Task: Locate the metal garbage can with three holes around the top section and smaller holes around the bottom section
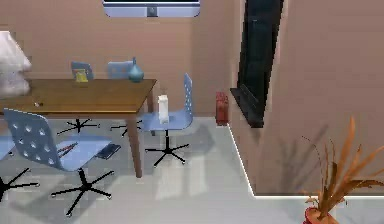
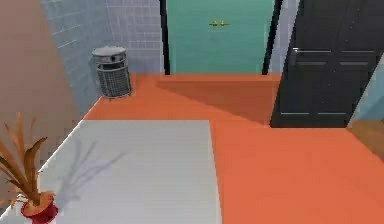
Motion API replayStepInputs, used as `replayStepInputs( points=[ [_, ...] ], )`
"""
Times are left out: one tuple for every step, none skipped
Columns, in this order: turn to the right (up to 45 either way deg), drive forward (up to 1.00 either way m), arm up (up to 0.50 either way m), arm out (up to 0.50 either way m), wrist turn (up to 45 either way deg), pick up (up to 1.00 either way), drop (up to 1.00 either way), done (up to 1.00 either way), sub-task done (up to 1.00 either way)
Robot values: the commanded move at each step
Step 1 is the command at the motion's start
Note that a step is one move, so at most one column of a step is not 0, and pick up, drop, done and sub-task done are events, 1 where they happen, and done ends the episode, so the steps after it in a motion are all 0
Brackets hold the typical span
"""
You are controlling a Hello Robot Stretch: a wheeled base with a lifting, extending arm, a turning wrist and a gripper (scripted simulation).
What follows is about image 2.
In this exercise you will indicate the grey metal perforated garbage can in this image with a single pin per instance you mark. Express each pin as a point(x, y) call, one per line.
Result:
point(112, 78)

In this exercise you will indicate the black panelled room door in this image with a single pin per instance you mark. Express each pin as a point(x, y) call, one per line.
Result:
point(326, 66)

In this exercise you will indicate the brown plant in red pot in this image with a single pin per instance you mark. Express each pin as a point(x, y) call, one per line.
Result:
point(33, 196)

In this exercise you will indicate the small yellow wall hook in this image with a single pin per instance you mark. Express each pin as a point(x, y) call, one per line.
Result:
point(214, 23)
point(223, 23)

